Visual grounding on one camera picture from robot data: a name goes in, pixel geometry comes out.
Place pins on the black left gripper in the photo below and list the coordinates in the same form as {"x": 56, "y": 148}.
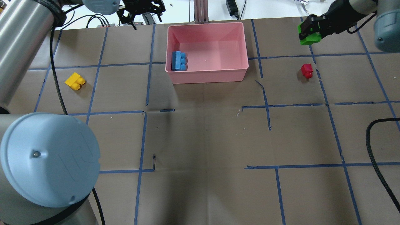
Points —
{"x": 141, "y": 7}

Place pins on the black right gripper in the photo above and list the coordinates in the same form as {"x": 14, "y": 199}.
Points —
{"x": 338, "y": 13}

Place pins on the green toy block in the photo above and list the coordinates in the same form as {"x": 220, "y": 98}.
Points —
{"x": 309, "y": 35}

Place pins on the blue toy block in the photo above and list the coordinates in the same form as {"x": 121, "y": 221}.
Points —
{"x": 179, "y": 61}

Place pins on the yellow toy block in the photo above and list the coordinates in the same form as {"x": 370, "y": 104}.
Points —
{"x": 75, "y": 81}

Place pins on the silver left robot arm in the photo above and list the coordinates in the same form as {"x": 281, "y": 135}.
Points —
{"x": 49, "y": 162}

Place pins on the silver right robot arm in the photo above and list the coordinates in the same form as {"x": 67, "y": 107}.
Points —
{"x": 386, "y": 14}

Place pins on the pink plastic box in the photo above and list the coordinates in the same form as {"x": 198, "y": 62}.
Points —
{"x": 214, "y": 52}

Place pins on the red toy block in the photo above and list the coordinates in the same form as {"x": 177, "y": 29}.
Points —
{"x": 307, "y": 70}

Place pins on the black power adapter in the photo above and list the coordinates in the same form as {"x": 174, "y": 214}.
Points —
{"x": 232, "y": 8}

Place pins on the aluminium frame post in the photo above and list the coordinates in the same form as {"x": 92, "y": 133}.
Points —
{"x": 201, "y": 12}

